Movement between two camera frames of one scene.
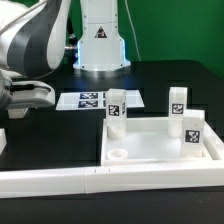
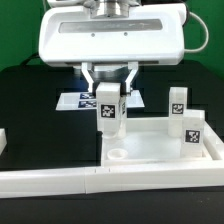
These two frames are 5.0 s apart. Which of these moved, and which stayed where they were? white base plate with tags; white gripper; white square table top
Moved: white gripper
Stayed: white square table top; white base plate with tags
